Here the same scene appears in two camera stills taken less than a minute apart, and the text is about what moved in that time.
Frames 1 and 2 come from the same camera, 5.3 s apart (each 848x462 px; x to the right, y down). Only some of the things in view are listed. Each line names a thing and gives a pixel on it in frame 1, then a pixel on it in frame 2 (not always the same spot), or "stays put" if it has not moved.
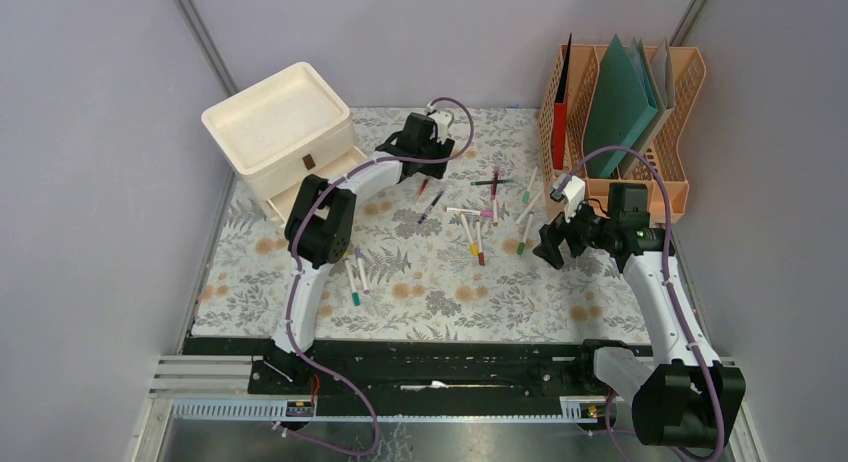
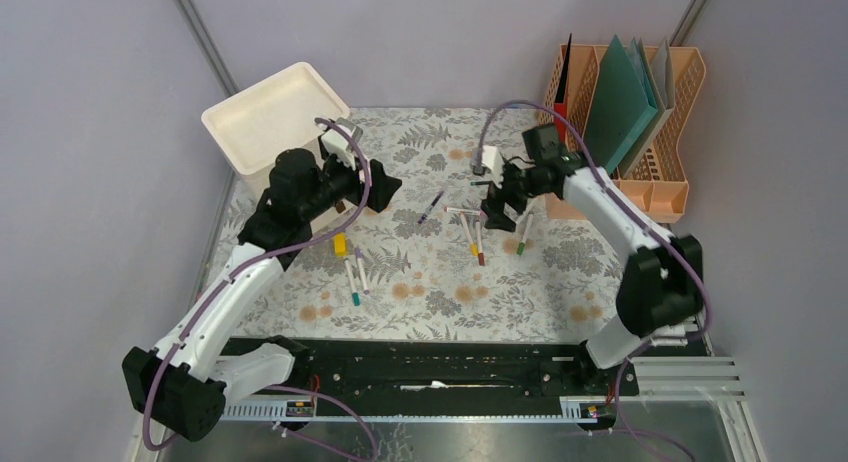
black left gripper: x=441 y=149 to x=382 y=186
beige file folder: x=659 y=65 stays put
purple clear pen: x=431 y=206 stays put
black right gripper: x=551 y=235 to x=493 y=209
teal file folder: x=620 y=103 stays put
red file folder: x=560 y=115 stays put
